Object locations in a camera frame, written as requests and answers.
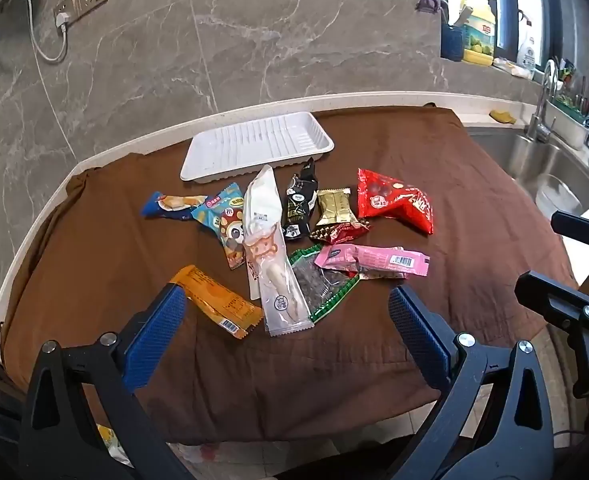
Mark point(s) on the yellow oil bottle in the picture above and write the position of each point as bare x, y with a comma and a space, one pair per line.
479, 35

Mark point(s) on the plain white snack packet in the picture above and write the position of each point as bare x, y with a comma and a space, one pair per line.
263, 200

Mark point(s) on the orange snack packet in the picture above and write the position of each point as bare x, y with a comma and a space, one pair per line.
219, 305

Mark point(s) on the white spray bottle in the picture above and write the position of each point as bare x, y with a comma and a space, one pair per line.
525, 50

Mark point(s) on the red-edged strawberry print packet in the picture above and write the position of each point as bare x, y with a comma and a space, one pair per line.
389, 262

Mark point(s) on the brown cloth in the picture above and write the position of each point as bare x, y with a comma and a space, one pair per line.
99, 240

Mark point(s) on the white rag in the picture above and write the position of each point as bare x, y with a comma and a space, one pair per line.
511, 67

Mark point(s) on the clear white cartoon snack packet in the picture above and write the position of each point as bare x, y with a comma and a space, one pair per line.
284, 300

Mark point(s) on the green-edged clear seed packet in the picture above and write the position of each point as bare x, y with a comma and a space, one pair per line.
319, 290

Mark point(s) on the steel sink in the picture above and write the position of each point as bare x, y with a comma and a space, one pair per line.
539, 170

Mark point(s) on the large red snack packet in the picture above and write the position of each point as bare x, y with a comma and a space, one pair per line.
399, 200

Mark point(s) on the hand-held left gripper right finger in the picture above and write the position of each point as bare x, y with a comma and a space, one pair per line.
417, 337

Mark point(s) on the dark window frame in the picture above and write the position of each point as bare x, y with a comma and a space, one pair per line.
569, 10

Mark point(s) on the dark blue snack packet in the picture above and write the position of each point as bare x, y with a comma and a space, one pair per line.
169, 205

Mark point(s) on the blue cup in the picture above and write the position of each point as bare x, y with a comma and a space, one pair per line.
452, 42

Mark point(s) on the white plastic tray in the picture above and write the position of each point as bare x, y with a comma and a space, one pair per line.
254, 145

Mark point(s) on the light blue cartoon snack packet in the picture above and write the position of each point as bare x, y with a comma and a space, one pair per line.
224, 230

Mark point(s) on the gold snack packet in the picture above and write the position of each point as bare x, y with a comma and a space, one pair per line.
335, 207

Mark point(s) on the metal faucet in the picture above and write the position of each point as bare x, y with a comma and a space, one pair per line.
539, 115

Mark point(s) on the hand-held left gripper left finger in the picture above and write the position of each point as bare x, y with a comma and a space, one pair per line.
160, 335

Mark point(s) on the yellow sponge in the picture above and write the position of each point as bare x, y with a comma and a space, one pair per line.
504, 116

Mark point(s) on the green white drain rack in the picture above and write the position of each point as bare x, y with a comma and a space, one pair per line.
571, 120

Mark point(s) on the black snack packet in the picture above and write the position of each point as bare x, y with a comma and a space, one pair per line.
297, 205

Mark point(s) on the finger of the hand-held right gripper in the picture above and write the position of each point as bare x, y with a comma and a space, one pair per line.
586, 230
559, 300

